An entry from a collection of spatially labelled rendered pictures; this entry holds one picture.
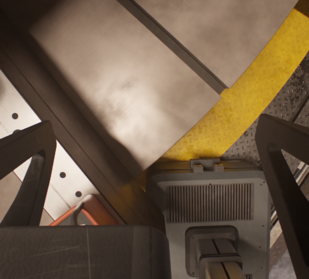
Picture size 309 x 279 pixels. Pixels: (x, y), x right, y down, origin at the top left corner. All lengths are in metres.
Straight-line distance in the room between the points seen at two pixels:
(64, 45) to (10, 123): 0.46
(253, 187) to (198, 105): 0.41
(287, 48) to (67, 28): 1.02
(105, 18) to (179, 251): 0.96
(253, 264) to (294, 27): 1.11
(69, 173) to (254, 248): 0.87
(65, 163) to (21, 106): 0.17
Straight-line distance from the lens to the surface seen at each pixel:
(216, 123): 1.37
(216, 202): 1.17
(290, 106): 1.50
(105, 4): 1.09
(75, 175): 0.69
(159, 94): 1.02
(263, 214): 1.25
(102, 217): 0.63
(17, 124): 0.72
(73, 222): 0.51
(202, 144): 1.37
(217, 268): 1.03
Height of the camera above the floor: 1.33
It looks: 85 degrees down
